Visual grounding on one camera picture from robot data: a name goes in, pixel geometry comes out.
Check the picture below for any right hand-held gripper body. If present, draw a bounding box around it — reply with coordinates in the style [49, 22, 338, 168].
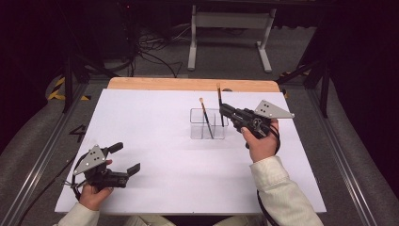
[231, 99, 295, 140]

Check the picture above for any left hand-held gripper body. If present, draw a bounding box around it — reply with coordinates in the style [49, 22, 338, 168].
[72, 144, 130, 193]

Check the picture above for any black gold makeup brush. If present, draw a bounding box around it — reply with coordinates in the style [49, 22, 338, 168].
[199, 97, 215, 140]
[215, 82, 226, 128]

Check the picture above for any clear acrylic organizer box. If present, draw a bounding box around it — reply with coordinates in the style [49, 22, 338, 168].
[189, 107, 230, 140]

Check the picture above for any person's left hand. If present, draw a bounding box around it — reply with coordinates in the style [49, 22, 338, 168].
[78, 184, 114, 212]

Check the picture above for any person's right hand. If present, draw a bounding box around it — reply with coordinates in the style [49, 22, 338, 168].
[240, 119, 280, 164]

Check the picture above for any white table sheet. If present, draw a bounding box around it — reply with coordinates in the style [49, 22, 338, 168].
[55, 89, 327, 215]

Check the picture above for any person's left leg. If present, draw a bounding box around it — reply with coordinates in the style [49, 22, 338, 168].
[123, 215, 177, 226]

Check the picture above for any black metal stand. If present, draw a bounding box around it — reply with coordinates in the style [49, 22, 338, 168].
[276, 59, 330, 119]
[60, 53, 111, 114]

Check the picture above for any grey metal stand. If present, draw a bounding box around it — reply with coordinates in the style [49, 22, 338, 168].
[187, 4, 278, 73]

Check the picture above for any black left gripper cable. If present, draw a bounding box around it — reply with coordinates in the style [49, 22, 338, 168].
[15, 153, 92, 226]

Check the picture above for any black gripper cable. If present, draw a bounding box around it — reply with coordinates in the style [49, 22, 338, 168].
[15, 153, 92, 226]
[256, 123, 281, 226]

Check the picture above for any aluminium floor rail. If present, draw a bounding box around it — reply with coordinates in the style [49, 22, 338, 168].
[0, 83, 92, 226]
[305, 89, 389, 226]

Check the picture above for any tangle of black floor cables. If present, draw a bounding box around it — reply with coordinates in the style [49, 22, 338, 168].
[131, 23, 192, 79]

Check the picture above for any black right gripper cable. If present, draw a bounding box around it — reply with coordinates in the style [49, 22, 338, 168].
[256, 123, 281, 226]

